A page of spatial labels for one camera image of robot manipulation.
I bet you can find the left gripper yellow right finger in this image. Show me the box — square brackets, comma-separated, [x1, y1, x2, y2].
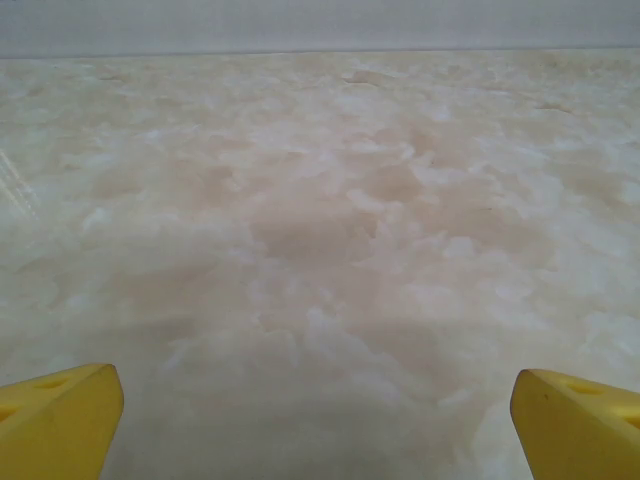
[509, 368, 640, 480]

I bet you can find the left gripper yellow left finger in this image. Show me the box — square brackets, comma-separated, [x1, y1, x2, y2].
[0, 363, 125, 480]

